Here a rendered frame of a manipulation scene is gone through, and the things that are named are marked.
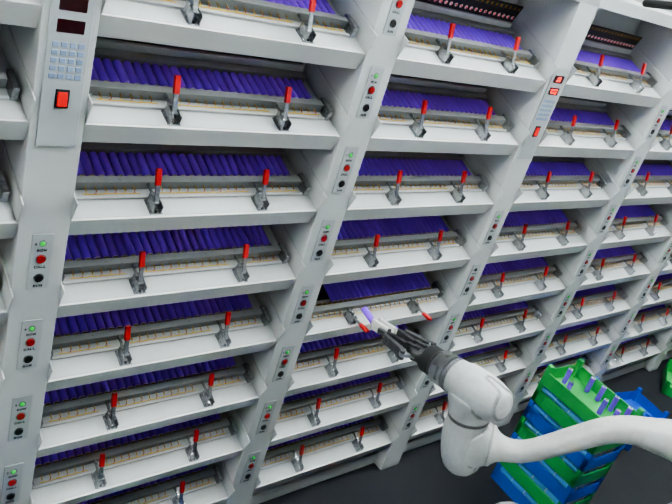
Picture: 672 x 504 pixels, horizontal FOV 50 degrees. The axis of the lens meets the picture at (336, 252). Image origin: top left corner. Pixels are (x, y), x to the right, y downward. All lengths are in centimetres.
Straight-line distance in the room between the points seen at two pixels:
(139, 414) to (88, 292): 43
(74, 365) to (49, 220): 40
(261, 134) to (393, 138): 40
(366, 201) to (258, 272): 34
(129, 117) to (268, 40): 31
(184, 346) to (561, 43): 131
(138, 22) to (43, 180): 33
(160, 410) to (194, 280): 39
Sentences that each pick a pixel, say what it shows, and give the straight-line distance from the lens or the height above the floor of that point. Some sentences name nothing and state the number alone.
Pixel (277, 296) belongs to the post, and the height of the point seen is 84.
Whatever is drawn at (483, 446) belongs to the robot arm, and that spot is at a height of 78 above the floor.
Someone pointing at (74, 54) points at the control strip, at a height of 145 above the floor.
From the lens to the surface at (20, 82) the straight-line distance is 138.
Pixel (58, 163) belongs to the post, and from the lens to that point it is 140.
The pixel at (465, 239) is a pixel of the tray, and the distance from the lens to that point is 234.
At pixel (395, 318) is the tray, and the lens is 224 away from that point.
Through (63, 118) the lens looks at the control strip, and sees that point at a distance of 136.
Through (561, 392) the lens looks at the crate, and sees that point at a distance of 273.
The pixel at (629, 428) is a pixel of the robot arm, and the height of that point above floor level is 97.
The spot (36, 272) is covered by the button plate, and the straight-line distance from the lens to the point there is 150.
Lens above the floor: 180
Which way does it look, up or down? 25 degrees down
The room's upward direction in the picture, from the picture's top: 18 degrees clockwise
